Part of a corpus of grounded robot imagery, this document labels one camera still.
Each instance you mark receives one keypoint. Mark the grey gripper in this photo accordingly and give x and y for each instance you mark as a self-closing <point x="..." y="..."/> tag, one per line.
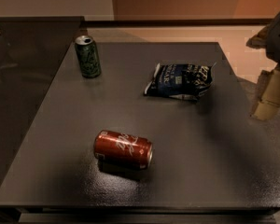
<point x="268" y="88"/>

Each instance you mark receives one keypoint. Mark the red coke can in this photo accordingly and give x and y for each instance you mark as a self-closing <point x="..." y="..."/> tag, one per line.
<point x="123" y="149"/>

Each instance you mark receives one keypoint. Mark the green soda can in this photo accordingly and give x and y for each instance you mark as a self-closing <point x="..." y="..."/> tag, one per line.
<point x="88" y="58"/>

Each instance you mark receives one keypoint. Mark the blue chip bag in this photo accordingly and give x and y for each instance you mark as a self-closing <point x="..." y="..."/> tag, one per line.
<point x="182" y="81"/>

